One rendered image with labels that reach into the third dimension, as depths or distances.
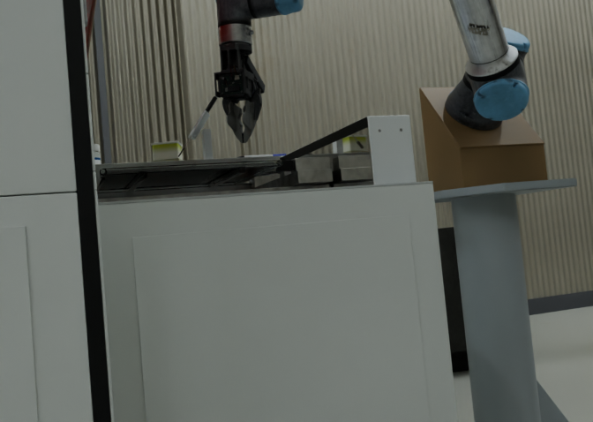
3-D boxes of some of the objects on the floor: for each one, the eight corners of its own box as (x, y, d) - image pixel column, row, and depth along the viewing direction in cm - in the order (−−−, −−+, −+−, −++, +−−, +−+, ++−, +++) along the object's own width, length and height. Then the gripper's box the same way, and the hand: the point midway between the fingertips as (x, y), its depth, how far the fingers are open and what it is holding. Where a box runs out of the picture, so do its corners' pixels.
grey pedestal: (572, 463, 200) (540, 189, 205) (704, 516, 158) (661, 169, 163) (420, 501, 183) (390, 199, 188) (524, 570, 142) (482, 182, 147)
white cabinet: (130, 745, 102) (90, 205, 107) (95, 518, 192) (75, 231, 197) (488, 626, 123) (441, 182, 128) (306, 472, 214) (282, 215, 219)
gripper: (207, 45, 147) (213, 141, 146) (246, 39, 144) (252, 138, 144) (223, 54, 155) (228, 146, 155) (260, 48, 153) (266, 141, 152)
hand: (244, 137), depth 152 cm, fingers closed
